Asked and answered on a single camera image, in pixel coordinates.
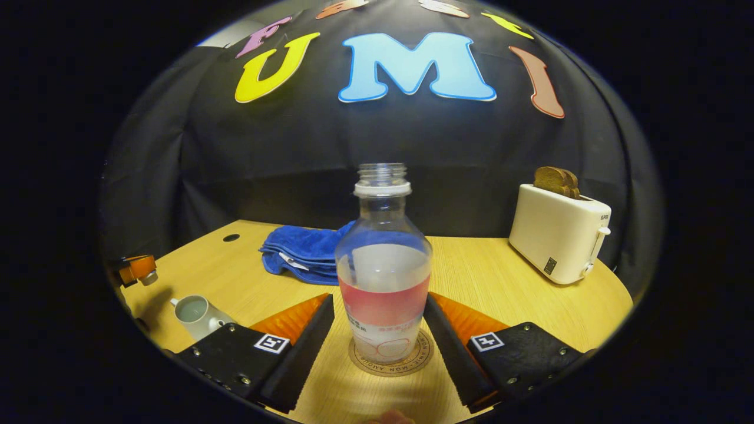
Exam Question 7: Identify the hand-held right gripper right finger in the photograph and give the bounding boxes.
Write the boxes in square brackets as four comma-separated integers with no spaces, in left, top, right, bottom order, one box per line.
[423,293,596,413]

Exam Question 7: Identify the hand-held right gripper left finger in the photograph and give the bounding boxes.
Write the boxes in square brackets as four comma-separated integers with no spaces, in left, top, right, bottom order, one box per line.
[177,293,335,414]

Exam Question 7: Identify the round brown coaster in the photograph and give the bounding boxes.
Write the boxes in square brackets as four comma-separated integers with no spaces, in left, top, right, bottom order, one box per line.
[349,327,435,377]

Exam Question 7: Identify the white ceramic teacup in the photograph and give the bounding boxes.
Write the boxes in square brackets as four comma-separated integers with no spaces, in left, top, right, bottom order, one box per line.
[170,294,236,342]

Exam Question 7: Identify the clear water bottle pink label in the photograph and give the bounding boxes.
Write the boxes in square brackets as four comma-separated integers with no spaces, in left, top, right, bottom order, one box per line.
[335,163,433,364]

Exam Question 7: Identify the blue folded towel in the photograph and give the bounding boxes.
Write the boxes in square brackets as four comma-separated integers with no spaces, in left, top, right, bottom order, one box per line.
[259,220,357,286]

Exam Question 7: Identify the white toaster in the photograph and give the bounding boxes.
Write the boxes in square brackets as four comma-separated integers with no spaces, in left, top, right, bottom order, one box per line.
[508,184,612,286]

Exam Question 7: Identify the black backdrop cloth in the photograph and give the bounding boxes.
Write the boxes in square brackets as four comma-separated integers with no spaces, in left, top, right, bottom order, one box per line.
[99,0,665,295]

